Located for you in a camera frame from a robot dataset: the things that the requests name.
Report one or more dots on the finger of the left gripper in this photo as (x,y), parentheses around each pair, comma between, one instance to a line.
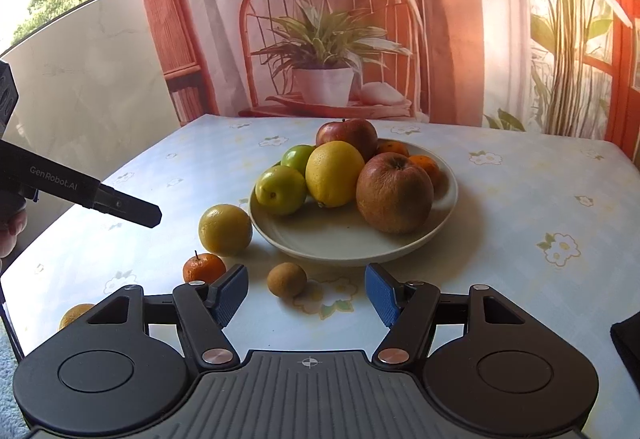
(113,202)

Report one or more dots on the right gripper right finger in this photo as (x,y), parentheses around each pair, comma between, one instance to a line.
(411,311)

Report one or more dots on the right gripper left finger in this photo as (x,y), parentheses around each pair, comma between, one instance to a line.
(200,312)

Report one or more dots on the dull brownish red apple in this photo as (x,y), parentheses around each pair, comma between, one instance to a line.
(393,195)

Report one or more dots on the yellow lemon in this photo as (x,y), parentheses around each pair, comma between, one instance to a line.
(74,313)
(332,173)

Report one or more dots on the small orange mandarin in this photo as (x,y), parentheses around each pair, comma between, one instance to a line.
(392,146)

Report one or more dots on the green apple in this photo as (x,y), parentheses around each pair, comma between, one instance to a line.
(297,157)

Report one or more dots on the person left hand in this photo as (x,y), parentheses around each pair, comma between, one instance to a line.
(9,233)

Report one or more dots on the small tan longan fruit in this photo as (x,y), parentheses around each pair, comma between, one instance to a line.
(286,280)

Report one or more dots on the cream round plate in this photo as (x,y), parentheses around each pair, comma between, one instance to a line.
(341,237)

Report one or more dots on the pale yellow-green apple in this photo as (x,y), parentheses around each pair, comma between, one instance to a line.
(281,190)

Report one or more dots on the floral blue tablecloth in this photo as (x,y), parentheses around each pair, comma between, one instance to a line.
(550,222)

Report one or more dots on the printed room backdrop cloth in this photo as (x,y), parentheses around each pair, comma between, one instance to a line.
(556,67)

